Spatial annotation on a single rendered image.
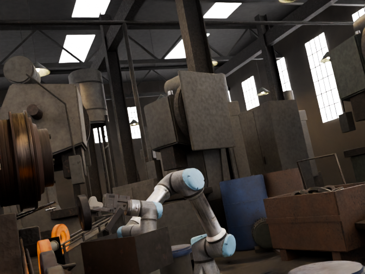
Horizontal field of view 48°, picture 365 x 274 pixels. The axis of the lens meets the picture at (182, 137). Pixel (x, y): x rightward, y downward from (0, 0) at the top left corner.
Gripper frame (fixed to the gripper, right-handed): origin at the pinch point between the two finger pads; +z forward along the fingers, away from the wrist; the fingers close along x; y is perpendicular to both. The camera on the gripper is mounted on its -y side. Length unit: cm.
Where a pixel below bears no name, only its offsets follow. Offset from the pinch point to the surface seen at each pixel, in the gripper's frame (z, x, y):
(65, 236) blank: -2, -69, -16
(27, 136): 27.1, -2.2, 27.9
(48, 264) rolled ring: 17, 74, -16
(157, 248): -23.0, 36.8, -12.6
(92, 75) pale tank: -106, -868, 366
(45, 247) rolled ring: 17, 55, -13
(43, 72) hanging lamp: 18, -847, 342
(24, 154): 27.1, -0.8, 20.1
